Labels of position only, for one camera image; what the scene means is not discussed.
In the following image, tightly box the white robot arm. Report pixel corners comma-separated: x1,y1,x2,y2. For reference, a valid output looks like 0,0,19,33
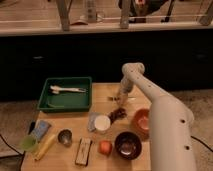
117,63,197,171

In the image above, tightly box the orange bowl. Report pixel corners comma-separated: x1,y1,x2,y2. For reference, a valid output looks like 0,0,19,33
132,109,149,134

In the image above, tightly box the purple bowl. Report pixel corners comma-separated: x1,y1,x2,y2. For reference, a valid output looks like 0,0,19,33
114,131,142,160

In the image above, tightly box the white round cup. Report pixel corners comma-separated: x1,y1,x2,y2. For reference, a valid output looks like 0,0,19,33
94,115,111,133

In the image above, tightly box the orange fruit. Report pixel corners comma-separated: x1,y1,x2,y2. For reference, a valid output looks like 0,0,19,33
98,140,112,156

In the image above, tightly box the green plastic tray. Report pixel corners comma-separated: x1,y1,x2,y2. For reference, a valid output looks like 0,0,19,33
38,77,92,113

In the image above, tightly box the dark rectangular box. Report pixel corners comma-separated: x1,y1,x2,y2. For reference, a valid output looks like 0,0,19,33
75,138,92,166

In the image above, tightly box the white brush in tray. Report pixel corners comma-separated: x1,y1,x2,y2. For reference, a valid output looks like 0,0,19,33
50,85,86,94

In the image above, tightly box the small metal cup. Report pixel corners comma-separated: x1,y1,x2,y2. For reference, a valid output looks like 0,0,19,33
58,129,72,147

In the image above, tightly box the blue sponge cloth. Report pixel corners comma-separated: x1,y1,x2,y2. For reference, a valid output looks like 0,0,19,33
31,120,51,142

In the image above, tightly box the yellow banana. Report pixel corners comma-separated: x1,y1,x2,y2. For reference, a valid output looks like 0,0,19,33
34,134,56,161

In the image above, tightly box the green plastic cup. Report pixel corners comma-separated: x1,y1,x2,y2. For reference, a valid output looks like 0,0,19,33
20,135,38,152

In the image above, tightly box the black cable on floor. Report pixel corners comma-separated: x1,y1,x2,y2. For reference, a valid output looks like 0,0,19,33
190,134,213,154

